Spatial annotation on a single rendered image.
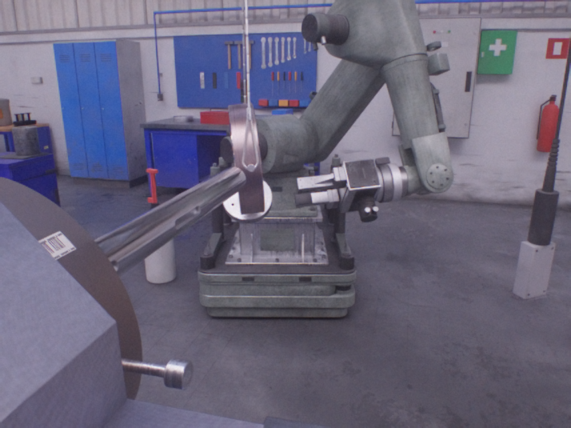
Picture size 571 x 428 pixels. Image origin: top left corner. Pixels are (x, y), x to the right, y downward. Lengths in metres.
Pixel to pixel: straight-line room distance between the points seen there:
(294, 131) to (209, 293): 1.02
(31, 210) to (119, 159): 5.53
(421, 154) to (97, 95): 4.78
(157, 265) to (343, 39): 1.94
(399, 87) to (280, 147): 0.75
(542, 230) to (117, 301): 0.86
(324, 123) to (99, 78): 3.97
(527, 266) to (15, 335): 0.97
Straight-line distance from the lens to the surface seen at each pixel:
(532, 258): 1.08
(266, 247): 2.65
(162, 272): 3.19
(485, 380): 2.42
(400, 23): 1.97
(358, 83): 2.35
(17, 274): 0.37
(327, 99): 2.51
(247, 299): 2.60
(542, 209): 1.06
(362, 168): 1.79
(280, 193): 2.58
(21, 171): 4.09
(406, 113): 1.93
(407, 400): 2.20
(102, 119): 6.07
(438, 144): 1.92
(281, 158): 2.41
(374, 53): 1.97
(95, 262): 0.50
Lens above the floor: 1.37
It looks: 17 degrees down
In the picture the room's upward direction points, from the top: straight up
